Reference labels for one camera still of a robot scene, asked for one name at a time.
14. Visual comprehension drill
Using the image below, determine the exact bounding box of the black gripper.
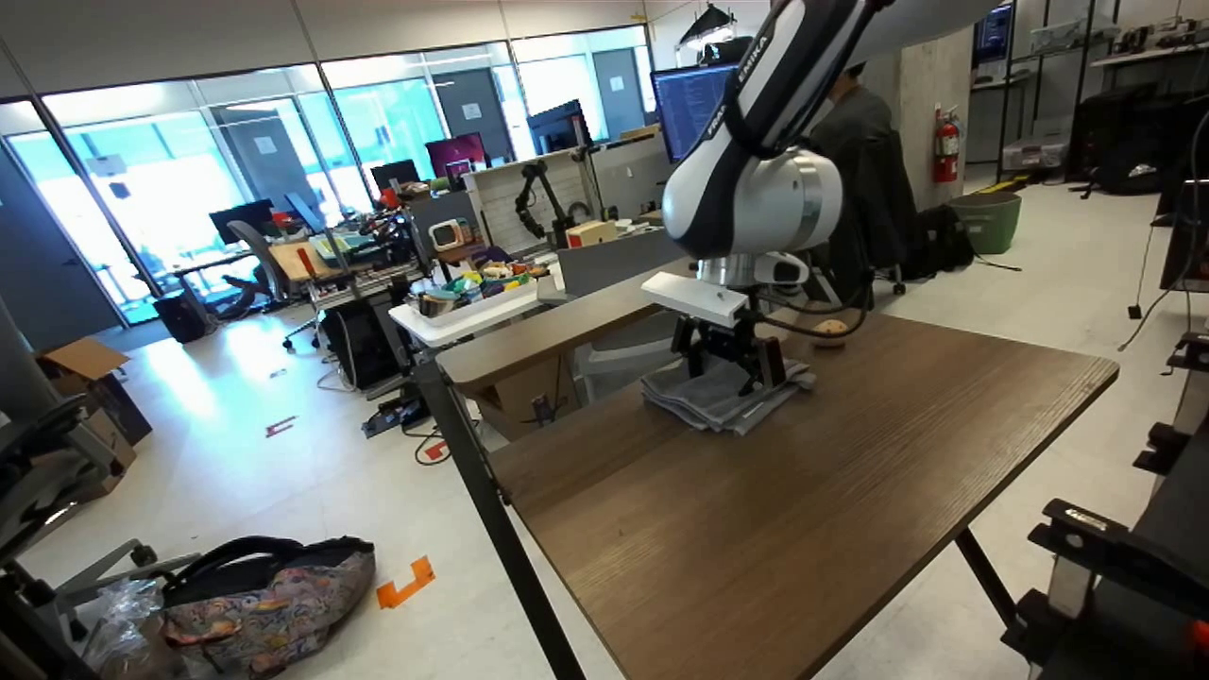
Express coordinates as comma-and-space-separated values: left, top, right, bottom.
668, 313, 794, 398

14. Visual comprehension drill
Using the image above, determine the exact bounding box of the grey towel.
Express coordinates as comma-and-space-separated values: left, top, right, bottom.
640, 356, 820, 443

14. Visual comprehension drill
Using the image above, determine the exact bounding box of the colourful toy clutter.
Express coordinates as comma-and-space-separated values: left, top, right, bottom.
413, 253, 561, 317

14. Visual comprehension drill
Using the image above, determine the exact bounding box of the grey plastic chair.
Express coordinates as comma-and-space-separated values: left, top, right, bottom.
550, 223, 685, 404

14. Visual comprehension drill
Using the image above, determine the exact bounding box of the narrow wooden shelf board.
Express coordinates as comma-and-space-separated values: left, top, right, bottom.
436, 228, 824, 389

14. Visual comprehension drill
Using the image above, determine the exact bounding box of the brown cardboard box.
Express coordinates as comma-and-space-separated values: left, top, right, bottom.
34, 337, 154, 447
474, 350, 586, 437

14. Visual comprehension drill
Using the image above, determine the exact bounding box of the light grey partition panel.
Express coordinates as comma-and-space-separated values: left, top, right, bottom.
461, 130, 673, 255

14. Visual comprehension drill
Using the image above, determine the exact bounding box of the black backpack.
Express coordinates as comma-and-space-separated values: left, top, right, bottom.
913, 203, 984, 279

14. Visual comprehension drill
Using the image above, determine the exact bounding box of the person in dark jacket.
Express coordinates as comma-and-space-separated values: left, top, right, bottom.
804, 55, 923, 311

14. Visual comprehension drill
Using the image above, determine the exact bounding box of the blue screen computer monitor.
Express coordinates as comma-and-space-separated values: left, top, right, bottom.
649, 63, 741, 167

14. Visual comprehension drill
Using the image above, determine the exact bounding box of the white table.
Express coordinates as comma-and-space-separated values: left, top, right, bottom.
387, 277, 566, 350

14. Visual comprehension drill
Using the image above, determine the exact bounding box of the green plastic bin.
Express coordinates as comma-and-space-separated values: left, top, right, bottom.
951, 186, 1024, 262

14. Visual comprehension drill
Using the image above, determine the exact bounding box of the black computer monitor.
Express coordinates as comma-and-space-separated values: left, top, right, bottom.
524, 97, 592, 160
207, 198, 281, 247
365, 156, 422, 198

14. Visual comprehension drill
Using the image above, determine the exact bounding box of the red fire extinguisher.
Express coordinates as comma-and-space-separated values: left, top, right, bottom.
931, 104, 967, 189

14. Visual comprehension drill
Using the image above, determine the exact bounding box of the black power strip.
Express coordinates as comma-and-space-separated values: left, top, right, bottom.
358, 381, 432, 437

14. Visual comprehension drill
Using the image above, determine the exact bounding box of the purple screen computer monitor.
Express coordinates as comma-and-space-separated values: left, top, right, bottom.
422, 131, 490, 180

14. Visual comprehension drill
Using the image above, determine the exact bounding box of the black computer case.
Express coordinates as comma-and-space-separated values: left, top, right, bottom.
319, 293, 406, 389

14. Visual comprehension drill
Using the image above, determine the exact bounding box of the metal storage rack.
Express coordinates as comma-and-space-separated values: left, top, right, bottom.
967, 0, 1209, 194

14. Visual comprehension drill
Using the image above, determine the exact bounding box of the black equipment case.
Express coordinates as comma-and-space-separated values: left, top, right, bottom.
1066, 85, 1209, 199

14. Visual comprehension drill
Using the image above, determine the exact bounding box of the black floor stand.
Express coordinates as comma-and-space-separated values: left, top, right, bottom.
1118, 124, 1209, 359

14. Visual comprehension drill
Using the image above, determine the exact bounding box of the black office chair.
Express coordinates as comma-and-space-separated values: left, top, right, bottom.
223, 215, 326, 356

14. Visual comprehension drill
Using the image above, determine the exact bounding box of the black waste bin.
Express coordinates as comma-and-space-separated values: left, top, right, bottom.
151, 286, 223, 344

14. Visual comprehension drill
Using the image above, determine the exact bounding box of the clear plastic bag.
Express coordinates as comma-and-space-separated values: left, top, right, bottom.
73, 579, 171, 676

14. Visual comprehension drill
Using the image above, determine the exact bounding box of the dark grey office chair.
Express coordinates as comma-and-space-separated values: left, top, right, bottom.
0, 293, 159, 599

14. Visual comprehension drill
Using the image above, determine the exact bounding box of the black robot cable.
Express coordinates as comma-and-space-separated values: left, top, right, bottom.
744, 264, 875, 341

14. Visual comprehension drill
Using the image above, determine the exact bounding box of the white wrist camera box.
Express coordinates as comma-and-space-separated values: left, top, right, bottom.
640, 268, 751, 334

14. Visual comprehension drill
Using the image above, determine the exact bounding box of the black articulated camera stand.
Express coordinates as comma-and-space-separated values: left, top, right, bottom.
516, 150, 577, 249

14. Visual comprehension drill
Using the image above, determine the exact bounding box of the orange plastic bracket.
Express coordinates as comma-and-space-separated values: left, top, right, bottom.
375, 556, 438, 611

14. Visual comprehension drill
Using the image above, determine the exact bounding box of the patterned bag with black straps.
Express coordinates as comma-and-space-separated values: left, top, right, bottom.
159, 536, 379, 680

